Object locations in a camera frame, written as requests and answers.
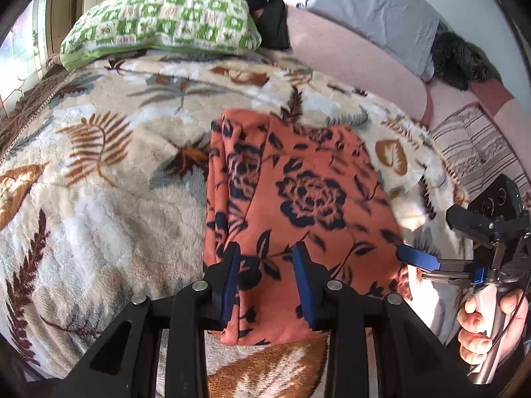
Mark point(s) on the person's right hand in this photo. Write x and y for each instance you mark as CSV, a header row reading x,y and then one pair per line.
x,y
475,327

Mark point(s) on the orange floral garment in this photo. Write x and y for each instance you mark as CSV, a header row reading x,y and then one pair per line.
x,y
315,199

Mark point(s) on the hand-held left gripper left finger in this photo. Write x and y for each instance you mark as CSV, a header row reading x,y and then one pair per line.
x,y
230,288

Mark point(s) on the black cloth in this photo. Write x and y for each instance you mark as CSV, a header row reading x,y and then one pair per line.
x,y
269,8

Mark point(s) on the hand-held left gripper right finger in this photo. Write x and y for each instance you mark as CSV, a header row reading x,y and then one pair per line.
x,y
305,288

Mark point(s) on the green patterned pillow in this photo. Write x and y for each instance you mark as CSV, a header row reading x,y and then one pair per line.
x,y
166,20

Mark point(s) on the brown knit cloth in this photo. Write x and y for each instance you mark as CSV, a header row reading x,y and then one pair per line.
x,y
25,107

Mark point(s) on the dark furry cloth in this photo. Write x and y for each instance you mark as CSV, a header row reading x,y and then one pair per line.
x,y
460,60

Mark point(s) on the window with patterned glass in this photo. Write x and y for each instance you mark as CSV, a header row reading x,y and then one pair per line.
x,y
20,58

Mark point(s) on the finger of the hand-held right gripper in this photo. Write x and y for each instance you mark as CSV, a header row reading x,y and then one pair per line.
x,y
466,222
417,259

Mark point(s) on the cream leaf print blanket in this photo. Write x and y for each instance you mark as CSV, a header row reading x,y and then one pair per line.
x,y
103,215

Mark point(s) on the grey pillow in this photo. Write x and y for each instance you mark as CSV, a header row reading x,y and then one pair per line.
x,y
373,12

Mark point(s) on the pink bed sheet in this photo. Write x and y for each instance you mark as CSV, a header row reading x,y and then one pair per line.
x,y
352,66

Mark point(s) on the striped beige cloth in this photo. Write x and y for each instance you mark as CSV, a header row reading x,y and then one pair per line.
x,y
473,149

